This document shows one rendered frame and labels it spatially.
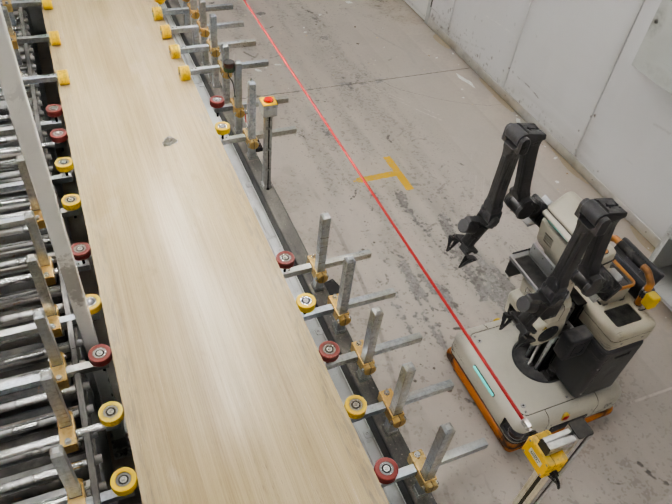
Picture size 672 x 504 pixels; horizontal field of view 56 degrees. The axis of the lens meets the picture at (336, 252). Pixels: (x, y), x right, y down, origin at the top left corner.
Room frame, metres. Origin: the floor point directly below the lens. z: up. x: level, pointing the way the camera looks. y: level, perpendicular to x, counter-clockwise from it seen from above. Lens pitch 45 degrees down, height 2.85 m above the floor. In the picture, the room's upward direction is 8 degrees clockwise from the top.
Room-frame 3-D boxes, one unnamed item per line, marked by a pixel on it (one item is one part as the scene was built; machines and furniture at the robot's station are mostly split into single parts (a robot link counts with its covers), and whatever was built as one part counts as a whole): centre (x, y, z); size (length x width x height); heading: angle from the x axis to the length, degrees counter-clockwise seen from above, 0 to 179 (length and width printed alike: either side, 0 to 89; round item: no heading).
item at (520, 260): (1.83, -0.85, 0.99); 0.28 x 0.16 x 0.22; 28
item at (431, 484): (1.02, -0.40, 0.81); 0.14 x 0.06 x 0.05; 28
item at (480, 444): (1.06, -0.43, 0.81); 0.43 x 0.03 x 0.04; 118
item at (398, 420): (1.24, -0.28, 0.82); 0.14 x 0.06 x 0.05; 28
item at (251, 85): (2.76, 0.53, 0.93); 0.04 x 0.04 x 0.48; 28
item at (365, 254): (1.94, 0.04, 0.80); 0.43 x 0.03 x 0.04; 118
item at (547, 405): (1.97, -1.10, 0.16); 0.67 x 0.64 x 0.25; 118
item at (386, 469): (0.96, -0.26, 0.85); 0.08 x 0.08 x 0.11
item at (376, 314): (1.44, -0.17, 0.89); 0.04 x 0.04 x 0.48; 28
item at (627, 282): (2.03, -1.20, 0.87); 0.23 x 0.15 x 0.11; 28
